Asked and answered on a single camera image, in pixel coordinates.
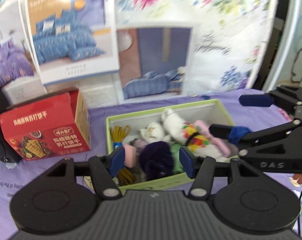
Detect green soft cloth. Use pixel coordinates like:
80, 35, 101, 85
169, 143, 184, 174

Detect pink soft cloth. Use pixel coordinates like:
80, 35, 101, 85
194, 120, 237, 158

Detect yellow cord bundle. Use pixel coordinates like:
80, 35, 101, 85
109, 125, 138, 186

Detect white colourful plush toy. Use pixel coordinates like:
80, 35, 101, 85
161, 108, 229, 163

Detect dark purple knitted cloth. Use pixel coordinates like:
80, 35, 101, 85
139, 141, 174, 181

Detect person's right hand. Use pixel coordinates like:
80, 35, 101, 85
293, 174, 302, 185

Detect green white open box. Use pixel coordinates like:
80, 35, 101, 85
106, 99, 235, 193

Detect red cracker box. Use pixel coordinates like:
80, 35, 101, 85
0, 90, 91, 161

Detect white floral bedding package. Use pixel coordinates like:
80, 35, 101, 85
116, 0, 277, 95

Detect blue bedroom poster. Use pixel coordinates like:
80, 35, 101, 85
114, 23, 198, 103

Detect purple floral tablecloth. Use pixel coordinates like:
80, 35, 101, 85
0, 89, 289, 239

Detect purple bedding poster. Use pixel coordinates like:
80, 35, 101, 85
0, 0, 46, 105

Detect blue bedding poster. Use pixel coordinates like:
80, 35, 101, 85
24, 0, 120, 86

